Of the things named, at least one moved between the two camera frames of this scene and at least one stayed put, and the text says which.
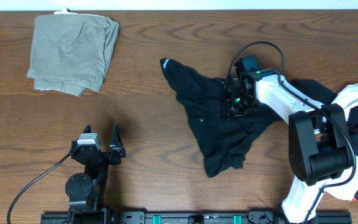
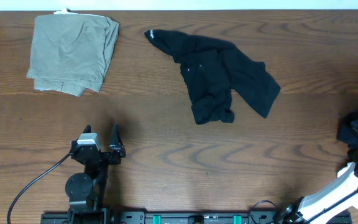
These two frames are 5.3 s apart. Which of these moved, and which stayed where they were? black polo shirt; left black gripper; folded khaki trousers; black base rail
Moved: black polo shirt
Stayed: folded khaki trousers; black base rail; left black gripper
